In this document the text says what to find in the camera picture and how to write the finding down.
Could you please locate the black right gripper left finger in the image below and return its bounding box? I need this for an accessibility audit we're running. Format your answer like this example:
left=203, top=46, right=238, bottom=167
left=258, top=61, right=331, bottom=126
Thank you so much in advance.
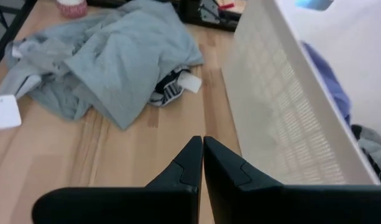
left=31, top=136, right=204, bottom=224

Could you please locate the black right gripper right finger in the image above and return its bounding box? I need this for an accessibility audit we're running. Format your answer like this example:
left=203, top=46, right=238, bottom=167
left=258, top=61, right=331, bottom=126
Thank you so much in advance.
left=203, top=136, right=381, bottom=224

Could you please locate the white perforated plastic laundry basket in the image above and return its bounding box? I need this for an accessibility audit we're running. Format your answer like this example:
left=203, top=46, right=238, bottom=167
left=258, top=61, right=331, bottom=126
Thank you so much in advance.
left=221, top=0, right=381, bottom=186

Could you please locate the black Puma garment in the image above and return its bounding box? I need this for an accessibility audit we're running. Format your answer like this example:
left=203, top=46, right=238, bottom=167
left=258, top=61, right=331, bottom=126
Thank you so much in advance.
left=148, top=65, right=191, bottom=108

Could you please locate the small light grey garment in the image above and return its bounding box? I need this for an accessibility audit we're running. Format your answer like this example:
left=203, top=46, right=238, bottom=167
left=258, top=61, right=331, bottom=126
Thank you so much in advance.
left=357, top=126, right=381, bottom=175

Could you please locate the blue garment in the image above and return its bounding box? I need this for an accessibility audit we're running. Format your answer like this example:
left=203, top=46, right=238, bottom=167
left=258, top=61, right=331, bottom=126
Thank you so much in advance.
left=301, top=41, right=353, bottom=126

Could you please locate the white paper tag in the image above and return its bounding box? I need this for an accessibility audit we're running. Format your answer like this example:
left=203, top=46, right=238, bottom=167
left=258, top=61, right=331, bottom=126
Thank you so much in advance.
left=177, top=70, right=203, bottom=94
left=0, top=94, right=22, bottom=131

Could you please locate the grey hoodie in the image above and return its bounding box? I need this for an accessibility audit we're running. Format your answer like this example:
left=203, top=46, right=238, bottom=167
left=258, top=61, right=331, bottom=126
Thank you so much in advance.
left=0, top=0, right=204, bottom=131

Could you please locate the small red patterned cup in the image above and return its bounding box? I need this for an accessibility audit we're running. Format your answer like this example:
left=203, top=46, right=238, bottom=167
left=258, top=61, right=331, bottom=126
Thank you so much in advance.
left=55, top=0, right=88, bottom=19

